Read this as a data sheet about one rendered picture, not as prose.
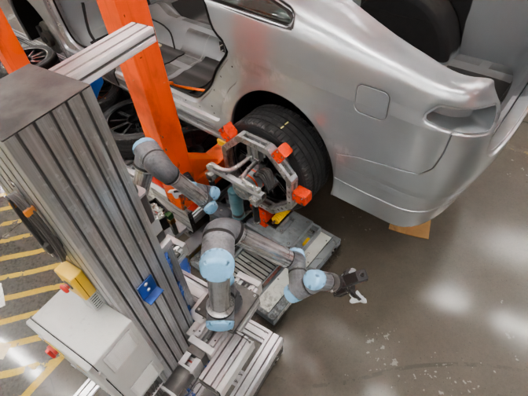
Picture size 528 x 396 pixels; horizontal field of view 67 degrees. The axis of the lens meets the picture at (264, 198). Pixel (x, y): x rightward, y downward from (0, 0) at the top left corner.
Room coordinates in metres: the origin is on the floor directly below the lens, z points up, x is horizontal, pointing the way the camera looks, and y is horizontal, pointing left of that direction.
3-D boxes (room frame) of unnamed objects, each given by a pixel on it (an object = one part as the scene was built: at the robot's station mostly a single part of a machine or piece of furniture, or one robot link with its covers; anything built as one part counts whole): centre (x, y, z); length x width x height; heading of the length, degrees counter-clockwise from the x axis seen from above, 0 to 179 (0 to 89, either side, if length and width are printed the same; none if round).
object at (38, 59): (4.35, 2.52, 0.39); 0.66 x 0.66 x 0.24
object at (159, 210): (1.80, 0.74, 0.51); 0.20 x 0.14 x 0.13; 38
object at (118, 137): (3.01, 1.07, 0.39); 0.66 x 0.66 x 0.24
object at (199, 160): (2.17, 0.32, 0.69); 0.52 x 0.17 x 0.35; 137
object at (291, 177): (1.76, 0.02, 0.85); 0.54 x 0.07 x 0.54; 47
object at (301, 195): (1.55, -0.22, 0.85); 0.09 x 0.08 x 0.07; 47
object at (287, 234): (1.88, -0.10, 0.32); 0.40 x 0.30 x 0.28; 47
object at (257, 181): (1.70, 0.06, 0.85); 0.21 x 0.14 x 0.14; 137
